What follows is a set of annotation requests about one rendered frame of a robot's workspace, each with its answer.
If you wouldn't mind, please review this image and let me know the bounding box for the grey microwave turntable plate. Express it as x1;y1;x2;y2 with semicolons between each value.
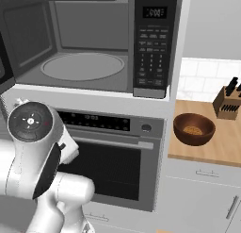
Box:
40;52;125;82

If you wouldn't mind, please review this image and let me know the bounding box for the black glass oven door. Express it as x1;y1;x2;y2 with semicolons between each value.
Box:
56;133;162;212

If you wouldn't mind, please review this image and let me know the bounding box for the grey wall cupboard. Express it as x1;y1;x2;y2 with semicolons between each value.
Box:
182;0;241;61

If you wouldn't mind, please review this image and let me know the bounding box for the wooden knife block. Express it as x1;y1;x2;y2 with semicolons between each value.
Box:
212;85;241;121

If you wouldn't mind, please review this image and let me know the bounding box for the steel drawer handle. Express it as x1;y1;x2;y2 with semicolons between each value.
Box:
195;169;221;178
84;213;110;223

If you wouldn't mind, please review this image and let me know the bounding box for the golden waffle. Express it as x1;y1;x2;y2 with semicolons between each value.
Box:
183;125;203;137

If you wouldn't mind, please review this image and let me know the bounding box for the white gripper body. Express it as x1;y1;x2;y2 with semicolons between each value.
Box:
57;125;80;165

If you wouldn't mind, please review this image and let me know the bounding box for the black microwave oven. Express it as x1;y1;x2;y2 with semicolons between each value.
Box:
0;0;179;100

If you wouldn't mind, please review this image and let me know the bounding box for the brown wooden bowl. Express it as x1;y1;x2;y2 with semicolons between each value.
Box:
172;112;217;147

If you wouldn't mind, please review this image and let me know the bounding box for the grey cupboard door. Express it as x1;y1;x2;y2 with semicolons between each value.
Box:
154;175;241;233

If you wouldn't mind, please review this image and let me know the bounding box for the white appliance housing cabinet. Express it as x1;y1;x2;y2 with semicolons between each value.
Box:
0;0;193;233

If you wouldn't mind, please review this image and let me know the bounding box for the steel oven door handle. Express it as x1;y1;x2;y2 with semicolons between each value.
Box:
71;135;154;151

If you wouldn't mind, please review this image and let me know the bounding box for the steel built-in oven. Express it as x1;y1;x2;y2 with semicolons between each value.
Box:
54;108;166;213

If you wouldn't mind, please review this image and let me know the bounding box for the black microwave door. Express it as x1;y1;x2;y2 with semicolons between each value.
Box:
0;31;17;95

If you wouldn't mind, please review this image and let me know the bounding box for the steel cupboard door handle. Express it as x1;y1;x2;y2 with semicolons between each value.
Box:
225;194;240;220

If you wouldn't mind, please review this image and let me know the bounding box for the grey drawer front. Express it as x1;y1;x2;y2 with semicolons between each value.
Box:
80;201;158;233
164;158;241;188

